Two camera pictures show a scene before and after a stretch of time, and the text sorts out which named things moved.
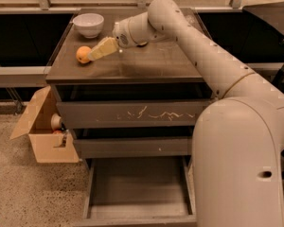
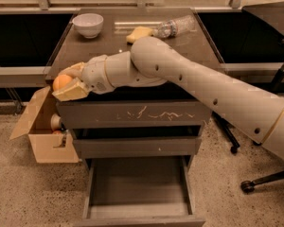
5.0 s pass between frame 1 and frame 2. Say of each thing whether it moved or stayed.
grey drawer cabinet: stayed
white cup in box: stayed
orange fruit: moved
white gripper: moved
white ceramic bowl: stayed
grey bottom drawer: stayed
